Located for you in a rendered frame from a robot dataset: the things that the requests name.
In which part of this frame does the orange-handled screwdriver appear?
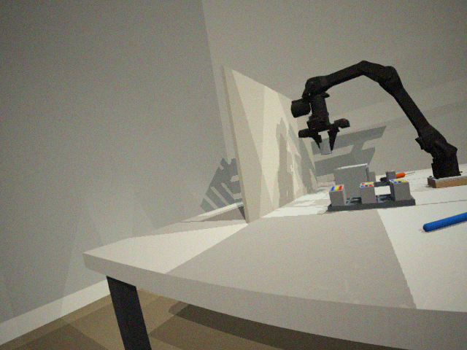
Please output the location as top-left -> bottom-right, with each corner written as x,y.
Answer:
396,172 -> 414,179

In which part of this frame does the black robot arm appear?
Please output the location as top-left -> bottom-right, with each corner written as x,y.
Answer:
291,61 -> 461,178

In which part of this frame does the beige flat panel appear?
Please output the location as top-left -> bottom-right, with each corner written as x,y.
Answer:
220,66 -> 318,222

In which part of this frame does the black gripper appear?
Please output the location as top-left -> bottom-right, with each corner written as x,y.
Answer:
298,109 -> 350,150

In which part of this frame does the blue rod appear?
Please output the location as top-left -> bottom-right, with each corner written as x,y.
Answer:
423,212 -> 467,231

